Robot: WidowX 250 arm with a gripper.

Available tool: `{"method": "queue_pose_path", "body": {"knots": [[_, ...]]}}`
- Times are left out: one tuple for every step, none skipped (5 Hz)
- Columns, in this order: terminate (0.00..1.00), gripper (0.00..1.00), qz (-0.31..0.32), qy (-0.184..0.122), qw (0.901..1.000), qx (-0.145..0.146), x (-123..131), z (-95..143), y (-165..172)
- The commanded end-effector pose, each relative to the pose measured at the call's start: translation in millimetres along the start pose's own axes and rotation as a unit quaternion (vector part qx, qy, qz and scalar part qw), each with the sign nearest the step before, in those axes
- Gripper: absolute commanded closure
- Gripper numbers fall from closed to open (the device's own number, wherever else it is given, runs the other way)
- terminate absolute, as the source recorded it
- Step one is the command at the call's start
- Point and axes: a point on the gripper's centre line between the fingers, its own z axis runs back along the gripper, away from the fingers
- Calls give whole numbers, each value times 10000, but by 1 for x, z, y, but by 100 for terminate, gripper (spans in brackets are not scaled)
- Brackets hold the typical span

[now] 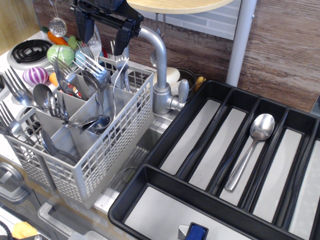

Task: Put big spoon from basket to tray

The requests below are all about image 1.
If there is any blue sponge block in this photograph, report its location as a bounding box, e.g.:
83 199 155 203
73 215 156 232
177 222 209 240

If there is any steel spoon left compartment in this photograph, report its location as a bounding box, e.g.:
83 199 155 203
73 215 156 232
33 83 55 113

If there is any round wooden shelf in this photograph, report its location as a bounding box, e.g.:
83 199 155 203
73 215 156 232
126 0 232 14

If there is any steel fork back right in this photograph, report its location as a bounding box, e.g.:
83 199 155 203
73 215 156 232
110 40 131 93

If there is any big steel spoon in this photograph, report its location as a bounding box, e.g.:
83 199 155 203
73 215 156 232
82 69 104 115

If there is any white toy vegetable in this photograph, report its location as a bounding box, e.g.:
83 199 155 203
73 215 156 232
166 67 180 86

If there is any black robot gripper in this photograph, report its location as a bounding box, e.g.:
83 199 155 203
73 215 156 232
70 0 144 56

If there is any grey plastic cutlery basket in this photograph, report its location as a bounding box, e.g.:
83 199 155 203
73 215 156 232
6 63 154 209

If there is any steel spoon in tray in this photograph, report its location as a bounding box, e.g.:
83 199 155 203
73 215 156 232
224 113 275 192

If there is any purple striped toy onion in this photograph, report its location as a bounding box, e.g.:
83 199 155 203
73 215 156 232
22 66 49 86

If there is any orange toy carrot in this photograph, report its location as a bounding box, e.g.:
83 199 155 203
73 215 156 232
41 26 68 46

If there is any steel fork lower left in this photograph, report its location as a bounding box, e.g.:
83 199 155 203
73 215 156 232
0 101 35 146

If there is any steel sink basin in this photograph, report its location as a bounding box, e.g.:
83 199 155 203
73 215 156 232
92 110 179 214

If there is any hanging steel skimmer ladle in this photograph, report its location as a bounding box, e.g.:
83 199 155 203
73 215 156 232
49 0 68 38

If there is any black coil stove burner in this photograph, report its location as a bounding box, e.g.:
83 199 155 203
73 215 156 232
11 39 52 64

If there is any silver kitchen faucet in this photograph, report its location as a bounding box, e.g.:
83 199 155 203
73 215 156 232
138 26 190 114

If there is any steel spoon bottom compartment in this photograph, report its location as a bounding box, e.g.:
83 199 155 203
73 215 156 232
39 129 78 166

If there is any green toy cabbage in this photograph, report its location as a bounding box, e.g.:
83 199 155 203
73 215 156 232
46 45 75 66

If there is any steel spoon compartment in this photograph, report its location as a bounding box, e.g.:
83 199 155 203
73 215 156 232
39 129 78 166
33 83 55 113

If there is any steel spoon lying front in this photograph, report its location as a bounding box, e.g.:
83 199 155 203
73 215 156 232
62 114 111 134

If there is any tall steel fork back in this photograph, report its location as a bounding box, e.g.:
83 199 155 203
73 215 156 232
86 25 102 62

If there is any black cutlery tray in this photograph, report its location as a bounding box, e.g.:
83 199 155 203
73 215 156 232
108 80 320 240

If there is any steel fork far left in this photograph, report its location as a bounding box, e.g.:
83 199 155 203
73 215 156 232
3 66 45 113

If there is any steel fork centre top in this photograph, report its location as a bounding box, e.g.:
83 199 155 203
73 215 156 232
74 41 111 114

